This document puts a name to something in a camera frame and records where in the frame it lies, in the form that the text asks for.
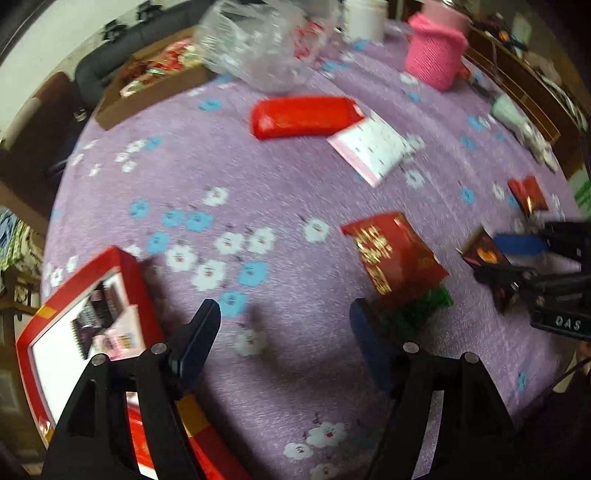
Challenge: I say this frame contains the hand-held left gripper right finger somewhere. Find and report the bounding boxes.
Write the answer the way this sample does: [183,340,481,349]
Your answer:
[349,298,523,480]

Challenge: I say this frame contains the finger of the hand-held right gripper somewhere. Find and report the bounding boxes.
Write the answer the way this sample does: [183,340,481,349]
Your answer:
[493,222,588,260]
[475,265,542,297]

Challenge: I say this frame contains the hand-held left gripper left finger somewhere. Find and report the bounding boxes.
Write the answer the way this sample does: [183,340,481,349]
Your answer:
[44,299,222,480]

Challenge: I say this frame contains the dark maroon snack packet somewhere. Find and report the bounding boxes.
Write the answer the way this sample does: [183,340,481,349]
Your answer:
[456,227,525,315]

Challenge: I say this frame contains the small red snack packet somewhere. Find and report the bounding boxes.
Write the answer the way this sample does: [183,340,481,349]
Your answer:
[507,175,551,217]

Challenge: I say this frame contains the green snack packet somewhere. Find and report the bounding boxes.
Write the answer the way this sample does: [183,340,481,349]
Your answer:
[382,285,454,335]

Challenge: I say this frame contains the red packet with gold print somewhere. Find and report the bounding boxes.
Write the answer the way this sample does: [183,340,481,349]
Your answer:
[341,211,450,298]

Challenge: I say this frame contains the red box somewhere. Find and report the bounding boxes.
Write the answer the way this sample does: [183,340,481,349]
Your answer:
[15,246,252,480]

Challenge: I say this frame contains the black patterned snack packet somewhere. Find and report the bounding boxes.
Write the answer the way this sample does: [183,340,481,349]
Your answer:
[83,282,127,324]

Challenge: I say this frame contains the white and pink snack packet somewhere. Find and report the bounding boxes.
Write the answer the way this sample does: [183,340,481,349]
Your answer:
[327,112,417,188]

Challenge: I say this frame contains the long plain red snack packet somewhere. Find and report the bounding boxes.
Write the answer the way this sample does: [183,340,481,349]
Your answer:
[250,96,366,140]

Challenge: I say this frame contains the white glove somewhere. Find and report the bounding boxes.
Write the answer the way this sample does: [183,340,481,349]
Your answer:
[489,93,560,172]

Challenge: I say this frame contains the black eyeglasses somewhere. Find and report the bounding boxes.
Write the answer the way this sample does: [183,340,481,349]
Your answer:
[470,78,498,99]

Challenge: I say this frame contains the wooden cabinet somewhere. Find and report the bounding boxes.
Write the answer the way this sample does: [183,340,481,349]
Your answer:
[465,22,591,155]

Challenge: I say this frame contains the purple floral tablecloth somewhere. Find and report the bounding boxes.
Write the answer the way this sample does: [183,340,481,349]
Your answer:
[41,18,585,480]

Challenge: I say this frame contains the pile of clothes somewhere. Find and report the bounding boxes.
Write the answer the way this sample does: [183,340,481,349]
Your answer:
[0,207,48,280]

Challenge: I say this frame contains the cardboard box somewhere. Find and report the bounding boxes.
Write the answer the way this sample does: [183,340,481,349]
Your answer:
[95,27,211,131]

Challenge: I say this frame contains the brown chair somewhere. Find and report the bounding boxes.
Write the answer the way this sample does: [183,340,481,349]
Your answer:
[0,71,89,219]

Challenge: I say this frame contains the white plastic jar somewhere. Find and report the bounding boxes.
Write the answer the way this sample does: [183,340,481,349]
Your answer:
[344,0,389,42]

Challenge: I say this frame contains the pile of red candies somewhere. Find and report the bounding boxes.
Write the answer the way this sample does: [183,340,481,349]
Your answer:
[119,39,205,97]

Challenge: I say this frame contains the clear plastic bag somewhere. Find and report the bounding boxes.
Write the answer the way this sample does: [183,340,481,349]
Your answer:
[193,0,340,94]

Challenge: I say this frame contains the black sofa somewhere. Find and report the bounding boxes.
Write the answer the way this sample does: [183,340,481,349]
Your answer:
[75,0,208,108]

